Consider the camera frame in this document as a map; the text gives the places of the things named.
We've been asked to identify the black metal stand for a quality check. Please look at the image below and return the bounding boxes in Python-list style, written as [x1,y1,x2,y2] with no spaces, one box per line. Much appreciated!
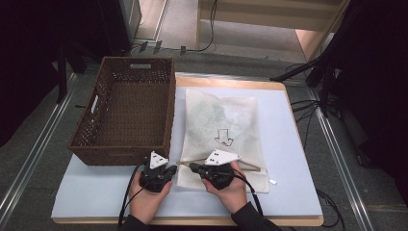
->
[268,0,373,118]

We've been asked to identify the right hand-held gripper cable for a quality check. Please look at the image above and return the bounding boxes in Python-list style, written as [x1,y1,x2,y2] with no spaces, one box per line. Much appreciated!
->
[232,167,265,218]

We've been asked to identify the dark curtain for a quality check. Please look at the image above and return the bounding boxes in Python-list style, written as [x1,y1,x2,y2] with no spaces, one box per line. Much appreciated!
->
[0,0,102,147]
[330,0,408,206]

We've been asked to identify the white table mat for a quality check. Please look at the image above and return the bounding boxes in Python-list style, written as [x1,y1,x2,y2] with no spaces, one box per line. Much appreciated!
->
[51,86,323,219]

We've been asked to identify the person's right hand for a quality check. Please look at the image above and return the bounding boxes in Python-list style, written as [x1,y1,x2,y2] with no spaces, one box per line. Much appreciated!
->
[201,160,249,215]

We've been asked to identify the black floor cable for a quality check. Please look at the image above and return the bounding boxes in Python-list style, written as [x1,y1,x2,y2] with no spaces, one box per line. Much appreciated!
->
[160,0,219,54]

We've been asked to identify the metal floor rail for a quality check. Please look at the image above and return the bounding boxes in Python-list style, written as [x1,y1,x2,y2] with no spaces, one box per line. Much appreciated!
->
[307,88,374,231]
[0,72,80,222]

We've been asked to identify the bundle of black cables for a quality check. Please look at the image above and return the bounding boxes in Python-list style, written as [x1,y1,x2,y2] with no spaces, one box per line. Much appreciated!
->
[289,98,322,150]

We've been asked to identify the pale wooden shelf frame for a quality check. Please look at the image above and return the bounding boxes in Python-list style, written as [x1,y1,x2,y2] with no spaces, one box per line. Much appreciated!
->
[195,0,351,63]

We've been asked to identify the person's left hand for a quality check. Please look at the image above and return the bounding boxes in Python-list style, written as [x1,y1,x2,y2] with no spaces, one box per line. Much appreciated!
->
[128,169,173,225]

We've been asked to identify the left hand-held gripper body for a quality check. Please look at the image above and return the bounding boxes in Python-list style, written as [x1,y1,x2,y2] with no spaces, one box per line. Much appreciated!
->
[139,151,173,193]

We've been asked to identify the dark cabinet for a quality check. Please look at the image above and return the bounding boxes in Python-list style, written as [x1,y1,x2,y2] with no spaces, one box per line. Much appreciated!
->
[96,0,142,58]

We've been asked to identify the black stand legs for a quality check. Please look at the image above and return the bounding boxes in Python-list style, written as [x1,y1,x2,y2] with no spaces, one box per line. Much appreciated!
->
[55,38,89,104]

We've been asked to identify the wooden table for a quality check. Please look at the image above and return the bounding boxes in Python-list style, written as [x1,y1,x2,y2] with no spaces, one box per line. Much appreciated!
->
[51,76,325,227]

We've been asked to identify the brown woven basket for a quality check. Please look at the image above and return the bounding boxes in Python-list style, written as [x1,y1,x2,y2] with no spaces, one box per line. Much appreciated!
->
[66,56,177,167]

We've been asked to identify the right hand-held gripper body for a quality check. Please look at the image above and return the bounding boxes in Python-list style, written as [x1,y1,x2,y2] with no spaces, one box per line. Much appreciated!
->
[199,149,242,191]

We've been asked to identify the cream mesh laundry bag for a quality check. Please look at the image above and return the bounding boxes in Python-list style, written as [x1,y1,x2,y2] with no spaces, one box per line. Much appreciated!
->
[176,88,279,194]

